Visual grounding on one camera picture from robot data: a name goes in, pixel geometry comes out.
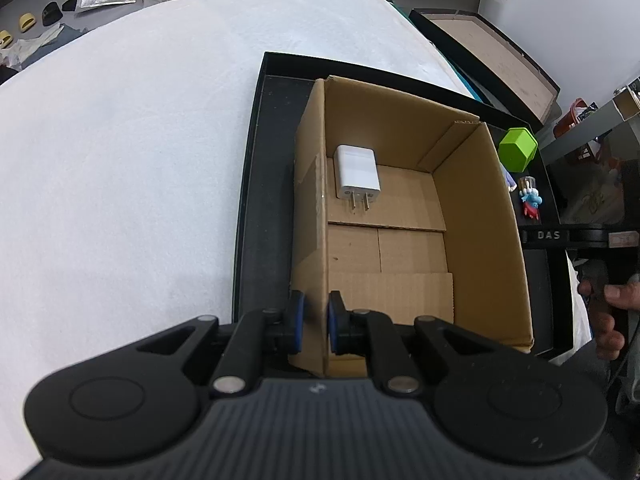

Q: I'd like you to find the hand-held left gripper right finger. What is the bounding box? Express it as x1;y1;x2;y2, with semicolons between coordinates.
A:
326;290;504;397

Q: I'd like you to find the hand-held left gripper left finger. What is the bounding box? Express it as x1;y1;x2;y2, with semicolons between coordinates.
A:
136;290;306;397

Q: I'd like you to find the brown cardboard box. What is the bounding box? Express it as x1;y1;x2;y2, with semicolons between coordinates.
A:
289;75;536;380

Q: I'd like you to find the green plastic cube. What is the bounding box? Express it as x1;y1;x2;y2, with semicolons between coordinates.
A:
498;127;540;174

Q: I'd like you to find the black shallow tray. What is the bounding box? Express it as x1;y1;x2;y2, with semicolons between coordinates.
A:
232;51;576;361

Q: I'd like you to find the white plug charger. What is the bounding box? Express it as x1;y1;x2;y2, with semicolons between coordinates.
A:
333;144;380;214

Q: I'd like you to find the person's right hand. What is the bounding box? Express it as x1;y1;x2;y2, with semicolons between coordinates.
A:
576;274;640;361

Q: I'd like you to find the blue and white toy figure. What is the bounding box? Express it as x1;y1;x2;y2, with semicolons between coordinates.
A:
517;176;542;221

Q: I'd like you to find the white plastic bag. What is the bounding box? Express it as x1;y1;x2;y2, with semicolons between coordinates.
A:
550;252;597;366

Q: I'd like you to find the grey metal shelf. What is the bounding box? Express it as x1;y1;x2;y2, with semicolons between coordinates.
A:
539;76;640;226

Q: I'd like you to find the red basket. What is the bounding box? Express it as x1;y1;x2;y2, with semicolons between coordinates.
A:
552;98;592;139

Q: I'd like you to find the black box lid brown inside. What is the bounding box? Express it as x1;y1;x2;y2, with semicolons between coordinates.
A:
408;8;561;134

